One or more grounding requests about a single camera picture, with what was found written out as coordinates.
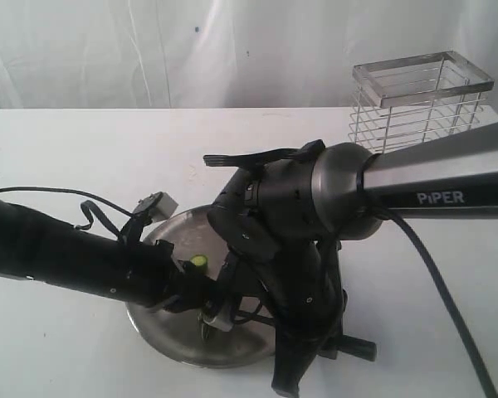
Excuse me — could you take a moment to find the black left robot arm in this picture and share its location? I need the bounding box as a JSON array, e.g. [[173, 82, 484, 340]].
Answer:
[[0, 192, 220, 313]]

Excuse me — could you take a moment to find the round cut cucumber slice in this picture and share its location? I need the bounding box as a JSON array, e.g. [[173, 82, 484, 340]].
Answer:
[[190, 255, 208, 274]]

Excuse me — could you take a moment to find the round steel plate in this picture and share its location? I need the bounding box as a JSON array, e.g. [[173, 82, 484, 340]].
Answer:
[[127, 206, 276, 369]]

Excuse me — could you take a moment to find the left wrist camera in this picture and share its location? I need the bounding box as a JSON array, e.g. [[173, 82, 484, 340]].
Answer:
[[120, 192, 178, 245]]

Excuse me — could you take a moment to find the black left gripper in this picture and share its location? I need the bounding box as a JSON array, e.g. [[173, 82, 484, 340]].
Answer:
[[144, 240, 217, 313]]

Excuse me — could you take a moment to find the wire metal basket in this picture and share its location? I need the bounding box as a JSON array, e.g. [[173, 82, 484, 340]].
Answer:
[[349, 51, 495, 153]]

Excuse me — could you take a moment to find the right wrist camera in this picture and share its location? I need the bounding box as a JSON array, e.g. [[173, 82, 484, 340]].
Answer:
[[202, 251, 258, 332]]

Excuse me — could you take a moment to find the white backdrop curtain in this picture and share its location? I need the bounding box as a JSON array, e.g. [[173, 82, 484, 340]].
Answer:
[[0, 1, 498, 113]]

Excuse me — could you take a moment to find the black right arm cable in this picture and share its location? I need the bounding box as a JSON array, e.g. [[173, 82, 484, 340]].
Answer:
[[202, 139, 498, 398]]

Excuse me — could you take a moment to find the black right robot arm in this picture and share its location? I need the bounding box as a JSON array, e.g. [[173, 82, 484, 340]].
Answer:
[[204, 123, 498, 397]]

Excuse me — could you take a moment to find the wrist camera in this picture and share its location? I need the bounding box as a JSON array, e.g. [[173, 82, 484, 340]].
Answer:
[[202, 251, 258, 332], [120, 192, 178, 245]]

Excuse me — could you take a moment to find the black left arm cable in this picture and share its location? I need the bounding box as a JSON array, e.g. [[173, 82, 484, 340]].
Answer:
[[0, 186, 134, 231]]

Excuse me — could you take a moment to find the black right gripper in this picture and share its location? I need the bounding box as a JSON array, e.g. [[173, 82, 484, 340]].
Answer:
[[252, 242, 377, 394]]

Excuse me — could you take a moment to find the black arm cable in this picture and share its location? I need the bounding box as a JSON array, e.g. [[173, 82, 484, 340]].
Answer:
[[0, 186, 134, 231], [202, 139, 498, 398]]

